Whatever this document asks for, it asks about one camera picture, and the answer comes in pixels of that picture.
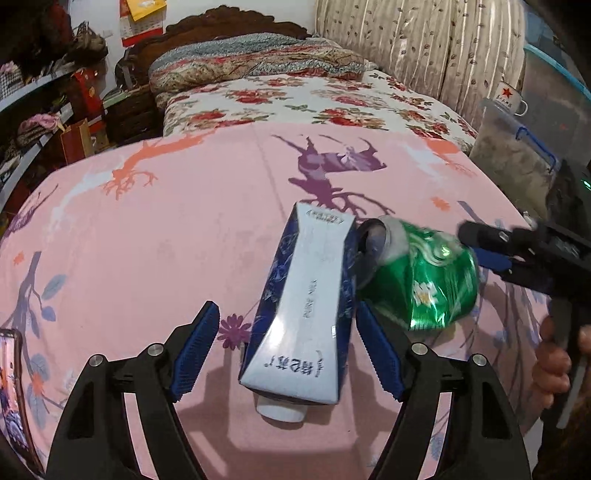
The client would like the crushed green soda can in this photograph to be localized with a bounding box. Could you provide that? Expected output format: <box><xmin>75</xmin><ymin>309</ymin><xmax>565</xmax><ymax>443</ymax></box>
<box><xmin>356</xmin><ymin>215</ymin><xmax>480</xmax><ymax>330</ymax></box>

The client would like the blue white milk carton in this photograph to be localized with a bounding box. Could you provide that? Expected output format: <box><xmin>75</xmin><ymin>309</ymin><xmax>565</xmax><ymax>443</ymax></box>
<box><xmin>238</xmin><ymin>202</ymin><xmax>356</xmax><ymax>423</ymax></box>

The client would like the person's right hand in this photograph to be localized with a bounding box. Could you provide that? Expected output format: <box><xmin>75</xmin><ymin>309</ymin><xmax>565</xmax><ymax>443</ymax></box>
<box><xmin>532</xmin><ymin>316</ymin><xmax>591</xmax><ymax>409</ymax></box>

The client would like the lower clear storage bin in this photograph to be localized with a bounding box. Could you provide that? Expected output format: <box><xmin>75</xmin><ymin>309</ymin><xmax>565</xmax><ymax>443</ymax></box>
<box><xmin>470</xmin><ymin>99</ymin><xmax>561</xmax><ymax>220</ymax></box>

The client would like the clear storage bin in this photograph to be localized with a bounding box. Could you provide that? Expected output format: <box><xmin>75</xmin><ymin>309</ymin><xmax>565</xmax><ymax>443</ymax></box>
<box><xmin>470</xmin><ymin>99</ymin><xmax>561</xmax><ymax>220</ymax></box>
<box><xmin>522</xmin><ymin>44</ymin><xmax>591</xmax><ymax>165</ymax></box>

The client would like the upper clear storage bin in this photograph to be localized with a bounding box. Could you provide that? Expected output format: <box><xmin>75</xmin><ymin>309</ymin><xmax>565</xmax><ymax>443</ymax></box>
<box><xmin>522</xmin><ymin>44</ymin><xmax>591</xmax><ymax>165</ymax></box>

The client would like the white enamel star mug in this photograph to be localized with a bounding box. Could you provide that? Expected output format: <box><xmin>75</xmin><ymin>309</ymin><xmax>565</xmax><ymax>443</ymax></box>
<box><xmin>493</xmin><ymin>81</ymin><xmax>529</xmax><ymax>116</ymax></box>

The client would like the pink floral bed sheet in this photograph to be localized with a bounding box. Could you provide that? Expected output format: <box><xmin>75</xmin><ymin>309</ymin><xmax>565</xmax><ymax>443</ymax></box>
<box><xmin>1</xmin><ymin>123</ymin><xmax>525</xmax><ymax>479</ymax></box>

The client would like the red floral white bed sheet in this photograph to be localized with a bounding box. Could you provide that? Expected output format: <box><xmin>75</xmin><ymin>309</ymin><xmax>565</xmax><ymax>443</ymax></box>
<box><xmin>163</xmin><ymin>70</ymin><xmax>477</xmax><ymax>154</ymax></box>

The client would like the beige leaf pattern curtain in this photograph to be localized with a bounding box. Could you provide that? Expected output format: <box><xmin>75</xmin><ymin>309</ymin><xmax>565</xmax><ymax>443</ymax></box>
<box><xmin>315</xmin><ymin>0</ymin><xmax>526</xmax><ymax>128</ymax></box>

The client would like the brown paper gift bag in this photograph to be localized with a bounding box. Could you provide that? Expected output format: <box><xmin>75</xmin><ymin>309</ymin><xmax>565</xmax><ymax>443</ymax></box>
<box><xmin>60</xmin><ymin>119</ymin><xmax>94</xmax><ymax>165</ymax></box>

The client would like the grey metal shelving unit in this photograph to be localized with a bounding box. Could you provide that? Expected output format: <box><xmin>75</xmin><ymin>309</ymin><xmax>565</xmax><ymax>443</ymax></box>
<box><xmin>1</xmin><ymin>63</ymin><xmax>105</xmax><ymax>216</ymax></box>

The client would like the folded floral quilt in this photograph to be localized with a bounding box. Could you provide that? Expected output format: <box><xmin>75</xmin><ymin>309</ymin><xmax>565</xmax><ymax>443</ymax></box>
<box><xmin>148</xmin><ymin>33</ymin><xmax>370</xmax><ymax>96</ymax></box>

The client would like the red gift bag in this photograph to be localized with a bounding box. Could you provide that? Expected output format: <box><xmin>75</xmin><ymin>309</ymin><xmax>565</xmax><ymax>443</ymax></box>
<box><xmin>70</xmin><ymin>68</ymin><xmax>104</xmax><ymax>120</ymax></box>

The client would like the red yellow wall calendar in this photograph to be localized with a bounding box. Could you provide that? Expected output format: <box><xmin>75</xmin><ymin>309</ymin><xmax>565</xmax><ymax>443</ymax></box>
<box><xmin>119</xmin><ymin>0</ymin><xmax>167</xmax><ymax>48</ymax></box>

